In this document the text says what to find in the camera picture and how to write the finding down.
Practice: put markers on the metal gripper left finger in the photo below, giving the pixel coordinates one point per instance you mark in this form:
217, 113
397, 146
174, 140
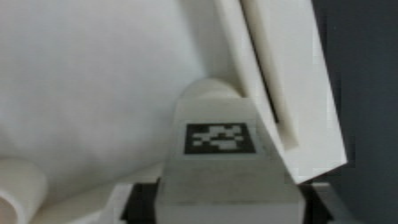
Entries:
130, 206

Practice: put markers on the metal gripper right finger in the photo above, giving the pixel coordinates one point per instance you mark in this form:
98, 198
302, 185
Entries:
325, 209

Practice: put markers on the white table leg with tag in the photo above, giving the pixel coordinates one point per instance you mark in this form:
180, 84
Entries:
226, 185

